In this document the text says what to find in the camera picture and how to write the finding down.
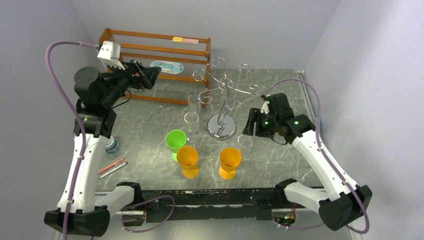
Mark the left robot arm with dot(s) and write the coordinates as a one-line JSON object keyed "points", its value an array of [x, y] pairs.
{"points": [[78, 211]]}

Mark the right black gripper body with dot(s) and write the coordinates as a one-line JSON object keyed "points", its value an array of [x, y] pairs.
{"points": [[255, 122]]}

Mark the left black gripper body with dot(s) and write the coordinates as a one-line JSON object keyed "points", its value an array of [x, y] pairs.
{"points": [[123, 81]]}

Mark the yellow pink eraser bar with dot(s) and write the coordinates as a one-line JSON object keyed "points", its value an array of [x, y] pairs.
{"points": [[184, 40]]}

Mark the clear glass by shelf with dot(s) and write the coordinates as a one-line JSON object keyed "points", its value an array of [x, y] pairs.
{"points": [[194, 104]]}

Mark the chrome wine glass rack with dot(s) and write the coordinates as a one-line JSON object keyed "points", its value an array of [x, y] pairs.
{"points": [[222, 126]]}

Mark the blue oval package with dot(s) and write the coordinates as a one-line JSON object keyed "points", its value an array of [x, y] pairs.
{"points": [[168, 67]]}

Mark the wooden shelf rack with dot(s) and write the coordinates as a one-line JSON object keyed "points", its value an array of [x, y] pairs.
{"points": [[177, 56]]}

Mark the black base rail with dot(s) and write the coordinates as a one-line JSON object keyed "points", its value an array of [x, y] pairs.
{"points": [[237, 203]]}

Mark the blue patterned small jar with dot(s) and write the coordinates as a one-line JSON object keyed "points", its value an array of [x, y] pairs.
{"points": [[112, 146]]}

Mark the green plastic goblet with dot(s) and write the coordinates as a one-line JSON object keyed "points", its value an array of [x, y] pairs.
{"points": [[175, 140]]}

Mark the clear glass near rack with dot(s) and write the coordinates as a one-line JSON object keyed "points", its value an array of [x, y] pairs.
{"points": [[192, 126]]}

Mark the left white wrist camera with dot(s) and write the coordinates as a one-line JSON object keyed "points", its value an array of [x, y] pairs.
{"points": [[109, 54]]}

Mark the clear wine glass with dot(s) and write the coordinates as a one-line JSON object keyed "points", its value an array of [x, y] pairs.
{"points": [[244, 144]]}

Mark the silver pen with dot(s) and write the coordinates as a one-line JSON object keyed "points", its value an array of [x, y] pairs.
{"points": [[113, 170]]}

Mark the orange plastic goblet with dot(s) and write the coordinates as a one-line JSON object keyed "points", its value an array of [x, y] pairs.
{"points": [[187, 158], [229, 159]]}

